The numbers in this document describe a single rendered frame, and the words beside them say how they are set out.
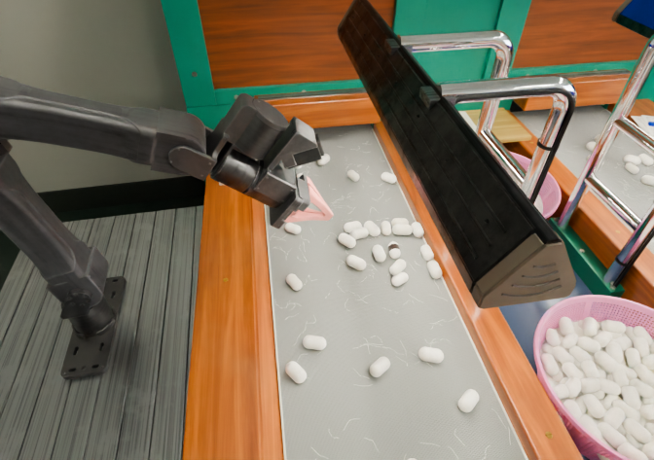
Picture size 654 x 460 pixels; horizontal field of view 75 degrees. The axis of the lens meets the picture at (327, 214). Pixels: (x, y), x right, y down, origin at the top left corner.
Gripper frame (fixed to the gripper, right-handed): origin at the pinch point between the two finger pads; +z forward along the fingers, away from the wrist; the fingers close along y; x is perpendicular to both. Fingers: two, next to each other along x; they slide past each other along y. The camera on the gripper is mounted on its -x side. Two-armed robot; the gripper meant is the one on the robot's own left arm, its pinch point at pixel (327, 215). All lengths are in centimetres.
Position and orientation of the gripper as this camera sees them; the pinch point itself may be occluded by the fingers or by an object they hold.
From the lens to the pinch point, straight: 69.0
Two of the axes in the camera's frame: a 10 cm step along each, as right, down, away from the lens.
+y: -1.4, -6.6, 7.4
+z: 7.7, 4.0, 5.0
